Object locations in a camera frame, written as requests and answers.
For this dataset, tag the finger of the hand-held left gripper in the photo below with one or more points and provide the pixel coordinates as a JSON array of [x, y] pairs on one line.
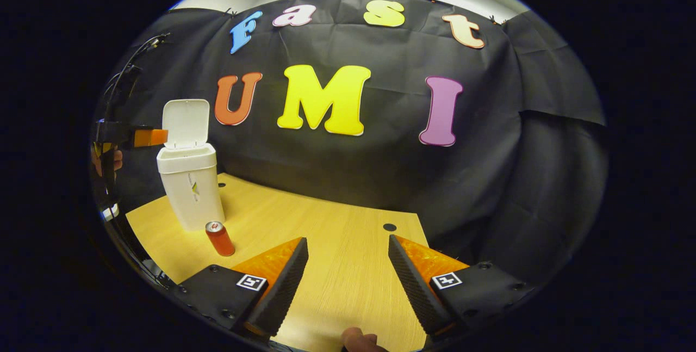
[[149, 137]]

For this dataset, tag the wooden desktop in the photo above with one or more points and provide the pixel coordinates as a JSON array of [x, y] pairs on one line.
[[326, 221]]

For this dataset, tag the white desktop garbage bin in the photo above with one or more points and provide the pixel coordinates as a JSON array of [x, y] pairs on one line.
[[190, 194]]

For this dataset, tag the white device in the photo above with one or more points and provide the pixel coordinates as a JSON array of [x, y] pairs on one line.
[[110, 212]]

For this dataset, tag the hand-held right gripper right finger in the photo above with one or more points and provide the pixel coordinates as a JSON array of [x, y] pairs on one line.
[[413, 289]]

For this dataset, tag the red pop can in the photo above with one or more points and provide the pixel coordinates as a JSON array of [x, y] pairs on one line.
[[220, 240]]

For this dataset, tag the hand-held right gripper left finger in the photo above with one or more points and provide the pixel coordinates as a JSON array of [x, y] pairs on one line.
[[285, 286]]

